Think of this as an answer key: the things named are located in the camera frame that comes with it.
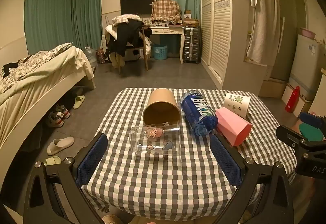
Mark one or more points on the clear water jug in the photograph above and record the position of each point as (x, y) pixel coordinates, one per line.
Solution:
(91, 57)

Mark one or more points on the floral duvet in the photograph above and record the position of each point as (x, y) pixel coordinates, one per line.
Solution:
(33, 63)

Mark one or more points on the white slipper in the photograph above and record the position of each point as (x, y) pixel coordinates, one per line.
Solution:
(59, 144)

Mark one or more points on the brown box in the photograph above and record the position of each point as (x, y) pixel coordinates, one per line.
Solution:
(191, 22)

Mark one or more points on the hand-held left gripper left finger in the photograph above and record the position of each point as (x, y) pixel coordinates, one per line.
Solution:
(93, 155)

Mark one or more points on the cardboard box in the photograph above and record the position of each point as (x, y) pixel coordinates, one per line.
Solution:
(273, 88)

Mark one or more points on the grey checked tablecloth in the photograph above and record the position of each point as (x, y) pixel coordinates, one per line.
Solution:
(158, 183)

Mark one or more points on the blue drink can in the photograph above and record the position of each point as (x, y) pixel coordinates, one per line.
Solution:
(196, 111)

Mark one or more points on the clear glass cup with cartoon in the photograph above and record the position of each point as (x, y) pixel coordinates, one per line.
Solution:
(142, 145)

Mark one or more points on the white printed cup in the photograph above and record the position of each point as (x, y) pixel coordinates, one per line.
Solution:
(236, 103)

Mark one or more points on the cream bed sheet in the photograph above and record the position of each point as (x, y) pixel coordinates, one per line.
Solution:
(38, 86)

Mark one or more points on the silver suitcase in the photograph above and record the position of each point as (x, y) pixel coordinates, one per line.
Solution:
(191, 44)

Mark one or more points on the pink faceted cup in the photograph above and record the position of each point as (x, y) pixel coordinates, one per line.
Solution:
(231, 124)

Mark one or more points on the red bottle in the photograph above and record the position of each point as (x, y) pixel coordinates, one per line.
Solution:
(292, 100)

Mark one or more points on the teal green block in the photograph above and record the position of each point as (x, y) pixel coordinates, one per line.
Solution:
(309, 133)

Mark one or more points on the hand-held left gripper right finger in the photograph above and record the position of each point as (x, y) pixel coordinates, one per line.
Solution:
(225, 162)

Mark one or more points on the patterned dark bag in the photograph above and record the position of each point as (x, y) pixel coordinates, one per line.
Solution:
(100, 56)

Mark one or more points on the wooden chair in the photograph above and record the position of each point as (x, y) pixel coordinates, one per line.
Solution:
(145, 55)

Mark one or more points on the white sneaker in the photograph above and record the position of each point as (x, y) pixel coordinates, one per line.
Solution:
(54, 120)
(63, 111)

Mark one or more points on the white dressing desk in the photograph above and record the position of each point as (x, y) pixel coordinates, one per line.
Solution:
(165, 31)

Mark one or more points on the small white fridge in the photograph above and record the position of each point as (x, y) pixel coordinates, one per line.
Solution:
(305, 66)

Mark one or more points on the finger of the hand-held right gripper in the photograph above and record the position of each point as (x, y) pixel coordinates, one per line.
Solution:
(289, 134)
(309, 117)

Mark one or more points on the chair piled with clothes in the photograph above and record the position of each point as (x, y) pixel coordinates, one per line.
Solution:
(127, 32)

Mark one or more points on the green slipper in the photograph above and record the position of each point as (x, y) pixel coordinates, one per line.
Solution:
(52, 161)
(79, 101)

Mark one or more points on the white hanging towel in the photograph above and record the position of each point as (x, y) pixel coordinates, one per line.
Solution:
(263, 22)

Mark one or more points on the white slatted wardrobe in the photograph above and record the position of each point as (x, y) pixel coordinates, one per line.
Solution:
(221, 22)

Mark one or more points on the blue plastic basket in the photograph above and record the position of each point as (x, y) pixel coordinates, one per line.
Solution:
(160, 52)

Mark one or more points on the white storage box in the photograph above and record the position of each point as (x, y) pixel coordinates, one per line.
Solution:
(303, 105)

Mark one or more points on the white bed frame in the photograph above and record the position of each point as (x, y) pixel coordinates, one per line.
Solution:
(30, 122)

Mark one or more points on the pink plastic basin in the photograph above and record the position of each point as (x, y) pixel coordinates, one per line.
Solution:
(308, 32)

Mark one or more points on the brown paper cup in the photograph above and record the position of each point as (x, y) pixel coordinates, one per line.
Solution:
(160, 109)

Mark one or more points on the black television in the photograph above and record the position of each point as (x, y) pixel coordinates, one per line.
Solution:
(136, 4)

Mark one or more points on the plaid cloth cover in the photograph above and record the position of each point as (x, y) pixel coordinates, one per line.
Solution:
(165, 8)

